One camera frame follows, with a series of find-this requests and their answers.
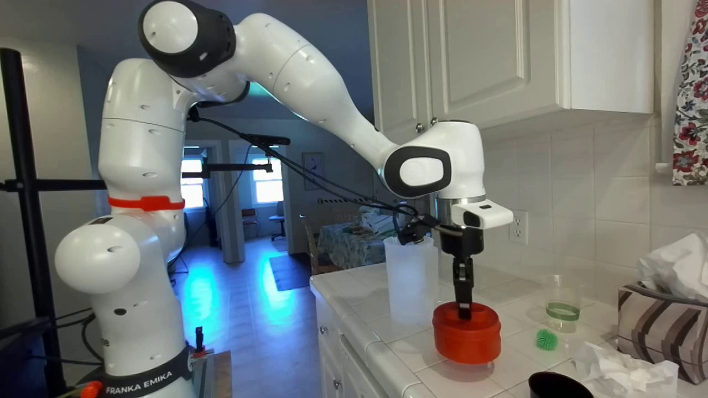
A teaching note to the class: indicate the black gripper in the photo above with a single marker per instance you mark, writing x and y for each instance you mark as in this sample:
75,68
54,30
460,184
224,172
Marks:
460,244

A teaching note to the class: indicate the orange cup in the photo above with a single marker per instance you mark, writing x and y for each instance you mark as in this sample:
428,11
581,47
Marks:
473,341

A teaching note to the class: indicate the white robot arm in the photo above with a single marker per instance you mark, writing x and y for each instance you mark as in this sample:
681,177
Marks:
199,56

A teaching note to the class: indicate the translucent plastic jar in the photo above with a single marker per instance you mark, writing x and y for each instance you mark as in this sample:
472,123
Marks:
409,281

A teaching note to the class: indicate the small green rimmed jar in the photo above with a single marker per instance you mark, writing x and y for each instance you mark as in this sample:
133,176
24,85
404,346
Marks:
563,305

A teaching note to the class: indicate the green sponge piece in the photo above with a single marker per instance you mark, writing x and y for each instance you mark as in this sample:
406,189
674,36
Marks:
545,339

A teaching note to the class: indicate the crumpled white tissue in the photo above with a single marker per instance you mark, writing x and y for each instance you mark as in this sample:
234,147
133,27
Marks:
623,377

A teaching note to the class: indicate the striped tissue box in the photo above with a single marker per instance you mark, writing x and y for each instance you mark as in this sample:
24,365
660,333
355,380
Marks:
654,326

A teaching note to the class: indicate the white upper cabinet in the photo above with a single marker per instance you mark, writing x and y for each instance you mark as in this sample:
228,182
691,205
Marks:
504,63

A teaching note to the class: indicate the floral curtain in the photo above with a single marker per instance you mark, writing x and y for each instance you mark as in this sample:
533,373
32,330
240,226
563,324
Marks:
691,105

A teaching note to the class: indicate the white wall outlet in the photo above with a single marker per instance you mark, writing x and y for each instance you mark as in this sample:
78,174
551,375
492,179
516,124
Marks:
520,229

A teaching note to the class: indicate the black camera stand pole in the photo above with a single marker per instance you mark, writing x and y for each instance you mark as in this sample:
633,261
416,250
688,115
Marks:
26,186

